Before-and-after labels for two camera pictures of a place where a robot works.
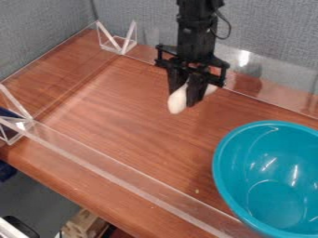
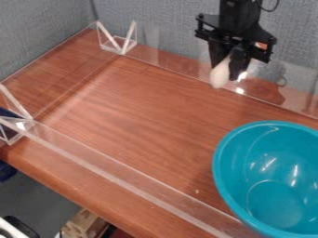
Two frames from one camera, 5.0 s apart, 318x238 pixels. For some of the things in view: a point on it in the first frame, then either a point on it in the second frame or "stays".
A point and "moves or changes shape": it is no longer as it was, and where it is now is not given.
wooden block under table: [76, 229] stays
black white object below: [15, 229] stays
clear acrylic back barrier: [279, 84] stays
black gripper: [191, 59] to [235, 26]
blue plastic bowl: [265, 170] stays
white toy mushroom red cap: [177, 101] moves or changes shape
